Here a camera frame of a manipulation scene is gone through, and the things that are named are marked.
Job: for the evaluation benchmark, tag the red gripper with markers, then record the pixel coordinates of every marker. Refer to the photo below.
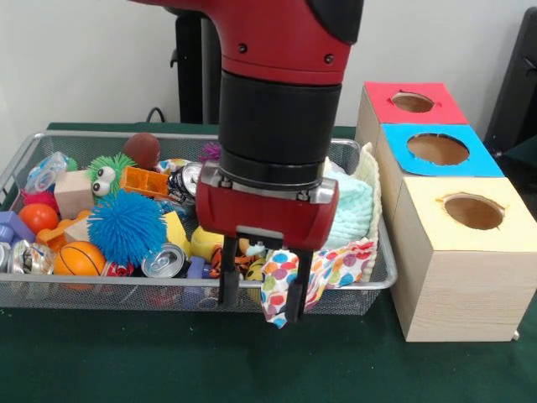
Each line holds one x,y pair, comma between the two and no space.
260,214

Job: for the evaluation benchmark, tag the tiger plush toy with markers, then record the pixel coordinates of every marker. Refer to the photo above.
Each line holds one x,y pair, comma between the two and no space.
214,262

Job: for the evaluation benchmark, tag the white polka dot cloth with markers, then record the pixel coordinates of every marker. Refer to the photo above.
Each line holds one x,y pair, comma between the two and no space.
335,264

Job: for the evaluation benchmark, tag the mint green muslin cloth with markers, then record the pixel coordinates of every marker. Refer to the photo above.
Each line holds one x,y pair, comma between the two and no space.
352,210

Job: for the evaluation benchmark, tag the blue spiky rubber ball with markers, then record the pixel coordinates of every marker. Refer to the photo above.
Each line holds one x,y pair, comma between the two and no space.
126,228

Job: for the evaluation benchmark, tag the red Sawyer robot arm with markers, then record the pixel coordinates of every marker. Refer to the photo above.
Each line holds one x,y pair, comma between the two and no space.
272,126

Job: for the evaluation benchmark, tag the wooden box with three holes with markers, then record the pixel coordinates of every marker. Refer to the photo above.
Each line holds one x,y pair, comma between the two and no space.
461,294

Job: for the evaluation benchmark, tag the yellow tennis ball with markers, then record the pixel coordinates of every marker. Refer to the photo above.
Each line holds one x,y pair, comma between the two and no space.
205,243

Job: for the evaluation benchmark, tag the dark green tablecloth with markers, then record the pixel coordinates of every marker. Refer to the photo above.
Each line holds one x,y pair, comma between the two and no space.
210,361
524,153

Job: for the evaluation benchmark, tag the black soda can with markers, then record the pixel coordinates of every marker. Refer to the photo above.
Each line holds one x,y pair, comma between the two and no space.
184,180

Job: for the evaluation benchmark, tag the orange toy brick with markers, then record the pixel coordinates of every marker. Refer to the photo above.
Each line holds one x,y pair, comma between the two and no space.
142,182

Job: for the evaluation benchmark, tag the orange toy basketball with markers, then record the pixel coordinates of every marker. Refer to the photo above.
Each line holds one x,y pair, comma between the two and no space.
77,260

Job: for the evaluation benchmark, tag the green spiky googly-eyed toy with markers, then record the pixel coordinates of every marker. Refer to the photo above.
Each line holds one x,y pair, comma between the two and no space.
117,163

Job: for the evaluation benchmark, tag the black upright panel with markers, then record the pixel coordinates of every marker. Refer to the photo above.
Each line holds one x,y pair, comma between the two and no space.
516,84

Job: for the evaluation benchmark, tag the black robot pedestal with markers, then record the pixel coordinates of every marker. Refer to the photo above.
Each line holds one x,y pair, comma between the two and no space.
193,84

